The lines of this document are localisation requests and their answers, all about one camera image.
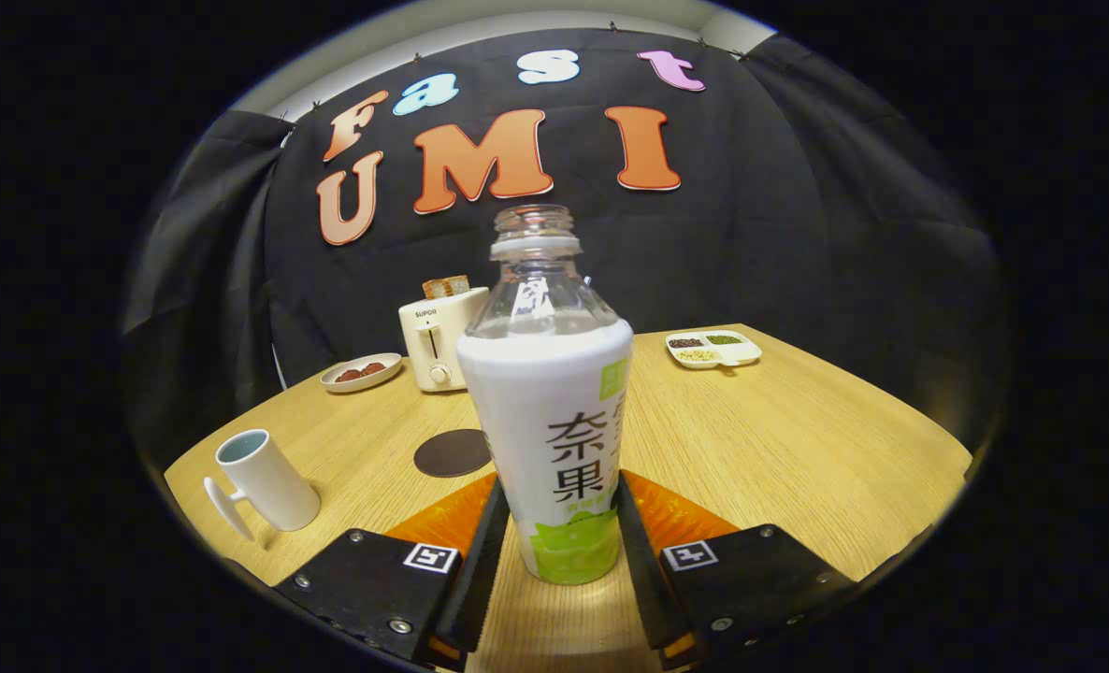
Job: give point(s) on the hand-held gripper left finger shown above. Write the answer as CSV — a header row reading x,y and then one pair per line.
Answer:
x,y
367,584

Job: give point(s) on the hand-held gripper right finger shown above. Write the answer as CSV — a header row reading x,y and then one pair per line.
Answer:
x,y
751,579

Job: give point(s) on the white cup with blue inside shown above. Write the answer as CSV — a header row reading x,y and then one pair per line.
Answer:
x,y
269,481

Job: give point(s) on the dark brown round coaster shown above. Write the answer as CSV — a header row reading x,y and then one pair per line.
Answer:
x,y
447,454

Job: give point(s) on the white green label juice bottle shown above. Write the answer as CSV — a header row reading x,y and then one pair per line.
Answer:
x,y
545,421

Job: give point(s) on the wooden table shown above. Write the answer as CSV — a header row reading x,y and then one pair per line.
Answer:
x,y
779,449

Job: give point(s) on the small dish with dates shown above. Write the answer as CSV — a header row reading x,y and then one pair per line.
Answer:
x,y
360,374

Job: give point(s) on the white divided bean tray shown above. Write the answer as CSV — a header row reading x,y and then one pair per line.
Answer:
x,y
713,350

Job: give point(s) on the cream toaster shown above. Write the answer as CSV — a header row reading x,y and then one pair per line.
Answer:
x,y
433,346

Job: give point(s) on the bread slice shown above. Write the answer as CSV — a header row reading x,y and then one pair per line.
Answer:
x,y
445,286

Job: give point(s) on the black backdrop cloth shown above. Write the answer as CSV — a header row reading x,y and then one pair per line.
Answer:
x,y
798,234

